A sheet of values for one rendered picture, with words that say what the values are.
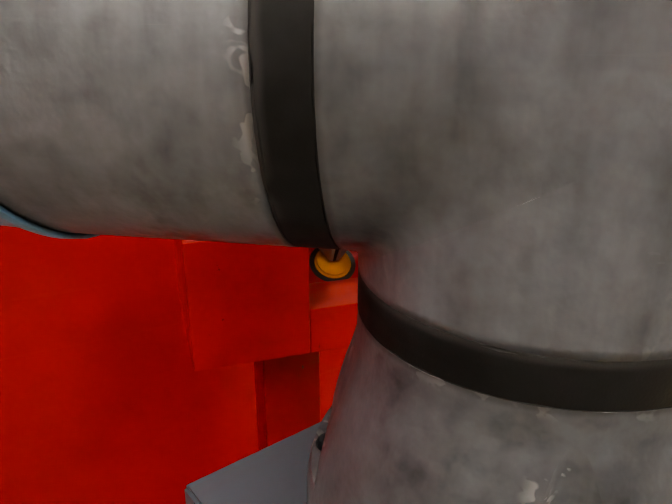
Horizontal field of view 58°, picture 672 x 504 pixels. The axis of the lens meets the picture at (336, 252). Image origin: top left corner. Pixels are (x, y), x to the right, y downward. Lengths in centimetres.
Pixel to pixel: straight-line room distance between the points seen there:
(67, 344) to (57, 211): 66
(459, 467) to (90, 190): 12
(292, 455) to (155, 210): 14
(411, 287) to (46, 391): 75
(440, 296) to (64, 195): 10
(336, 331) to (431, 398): 41
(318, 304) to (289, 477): 32
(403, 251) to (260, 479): 14
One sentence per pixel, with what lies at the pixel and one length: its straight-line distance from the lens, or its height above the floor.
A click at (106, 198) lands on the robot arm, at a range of 17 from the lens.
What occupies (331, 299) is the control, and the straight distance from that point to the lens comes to 57.
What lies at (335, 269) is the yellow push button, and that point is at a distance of 62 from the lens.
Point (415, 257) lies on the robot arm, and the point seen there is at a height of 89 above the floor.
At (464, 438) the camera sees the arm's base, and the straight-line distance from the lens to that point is 17.
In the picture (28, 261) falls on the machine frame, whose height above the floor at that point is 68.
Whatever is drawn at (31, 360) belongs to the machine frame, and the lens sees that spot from 85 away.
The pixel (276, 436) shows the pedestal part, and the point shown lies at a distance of 68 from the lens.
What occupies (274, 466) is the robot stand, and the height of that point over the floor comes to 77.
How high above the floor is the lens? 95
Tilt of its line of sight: 20 degrees down
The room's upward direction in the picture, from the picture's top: straight up
